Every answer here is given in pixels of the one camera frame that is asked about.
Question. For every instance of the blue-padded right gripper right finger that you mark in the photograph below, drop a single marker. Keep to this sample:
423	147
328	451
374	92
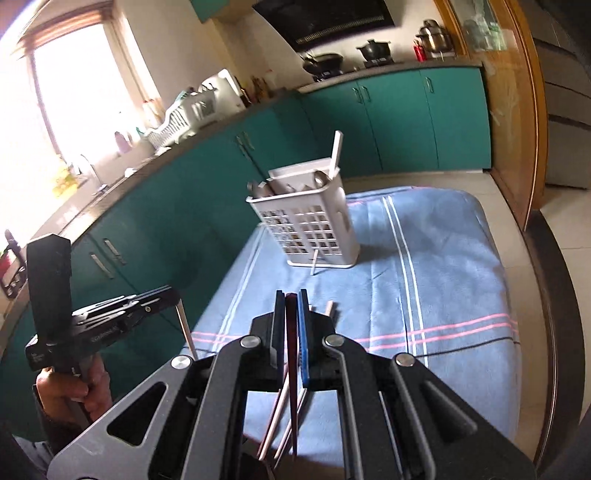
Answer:
303	316

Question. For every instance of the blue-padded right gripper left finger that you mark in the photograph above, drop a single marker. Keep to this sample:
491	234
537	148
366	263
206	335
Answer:
277	335

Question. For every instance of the dark red chopstick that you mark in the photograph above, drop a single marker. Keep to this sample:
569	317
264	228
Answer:
292	352

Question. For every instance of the beige chopstick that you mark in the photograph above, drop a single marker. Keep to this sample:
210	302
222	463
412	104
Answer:
282	404

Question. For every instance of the person's left hand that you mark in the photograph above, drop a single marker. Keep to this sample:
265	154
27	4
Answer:
54	389

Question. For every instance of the white plastic utensil caddy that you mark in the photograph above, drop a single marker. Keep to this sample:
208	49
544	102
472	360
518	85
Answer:
305	211

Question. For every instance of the blue striped towel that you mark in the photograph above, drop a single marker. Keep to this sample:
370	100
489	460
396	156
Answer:
429	281

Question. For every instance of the white chopstick in caddy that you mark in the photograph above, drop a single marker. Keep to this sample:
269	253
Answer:
336	153

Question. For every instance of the white dish rack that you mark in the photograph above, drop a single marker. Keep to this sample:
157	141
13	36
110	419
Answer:
191	111

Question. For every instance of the black wok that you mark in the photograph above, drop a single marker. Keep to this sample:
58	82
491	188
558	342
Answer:
322	65

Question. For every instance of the black cooking pot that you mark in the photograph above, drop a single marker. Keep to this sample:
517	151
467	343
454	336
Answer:
375	51

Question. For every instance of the red canister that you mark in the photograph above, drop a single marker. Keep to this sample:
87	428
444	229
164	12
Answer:
420	53

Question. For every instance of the black range hood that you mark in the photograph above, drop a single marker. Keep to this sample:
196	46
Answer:
305	24

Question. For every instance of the steel kettle pot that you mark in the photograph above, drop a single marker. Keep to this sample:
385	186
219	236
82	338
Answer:
434	38

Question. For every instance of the wooden glass sliding door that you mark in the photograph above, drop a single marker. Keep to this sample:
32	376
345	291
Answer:
497	34

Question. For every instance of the grey refrigerator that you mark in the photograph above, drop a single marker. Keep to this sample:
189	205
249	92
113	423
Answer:
567	91

